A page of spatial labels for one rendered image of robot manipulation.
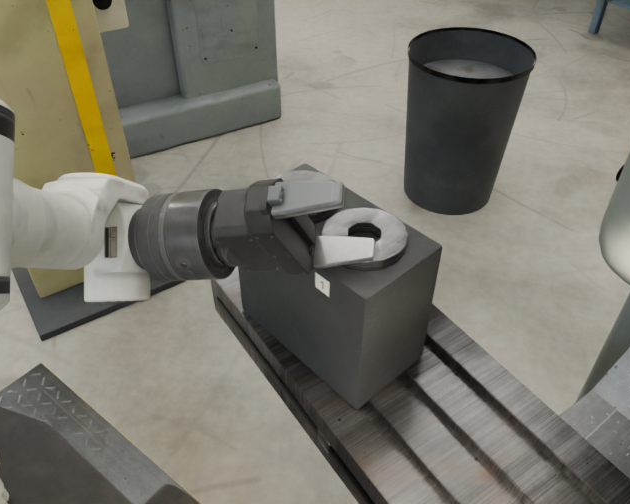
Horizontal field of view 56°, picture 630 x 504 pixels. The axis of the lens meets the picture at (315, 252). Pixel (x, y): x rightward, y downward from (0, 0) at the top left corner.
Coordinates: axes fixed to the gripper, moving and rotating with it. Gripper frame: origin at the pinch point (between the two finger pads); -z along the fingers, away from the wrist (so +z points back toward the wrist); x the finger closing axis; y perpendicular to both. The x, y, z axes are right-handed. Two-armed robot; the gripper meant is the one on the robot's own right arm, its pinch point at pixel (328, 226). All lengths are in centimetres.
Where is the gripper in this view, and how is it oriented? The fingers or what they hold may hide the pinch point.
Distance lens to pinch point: 54.0
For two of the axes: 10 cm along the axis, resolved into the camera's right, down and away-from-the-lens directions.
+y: 1.0, -9.1, 4.1
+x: -3.2, -4.2, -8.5
